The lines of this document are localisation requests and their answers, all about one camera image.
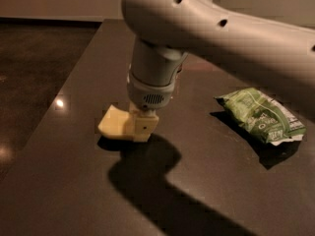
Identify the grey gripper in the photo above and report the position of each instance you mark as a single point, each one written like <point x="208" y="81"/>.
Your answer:
<point x="149" y="93"/>

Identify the yellow wavy sponge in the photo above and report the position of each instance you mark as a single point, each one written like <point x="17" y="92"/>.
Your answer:
<point x="113" y="124"/>

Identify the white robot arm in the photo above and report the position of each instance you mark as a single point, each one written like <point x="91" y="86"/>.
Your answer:
<point x="269" y="54"/>

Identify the green jalapeno chip bag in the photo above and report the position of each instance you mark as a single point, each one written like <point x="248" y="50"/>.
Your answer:
<point x="262" y="117"/>

